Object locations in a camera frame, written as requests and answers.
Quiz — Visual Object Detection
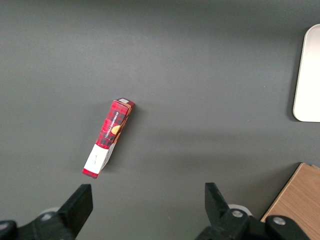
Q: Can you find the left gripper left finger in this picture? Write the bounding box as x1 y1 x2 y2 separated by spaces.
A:
0 184 94 240

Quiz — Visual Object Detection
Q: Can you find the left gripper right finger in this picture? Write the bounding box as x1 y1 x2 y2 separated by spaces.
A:
194 182 311 240

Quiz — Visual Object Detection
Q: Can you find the wooden drawer cabinet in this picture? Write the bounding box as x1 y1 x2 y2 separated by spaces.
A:
260 162 320 240

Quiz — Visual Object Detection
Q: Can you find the red plaid cookie box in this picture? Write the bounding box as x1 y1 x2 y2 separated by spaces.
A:
81 97 136 180

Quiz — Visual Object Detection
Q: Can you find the beige plastic tray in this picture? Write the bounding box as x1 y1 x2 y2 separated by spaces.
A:
292 23 320 123

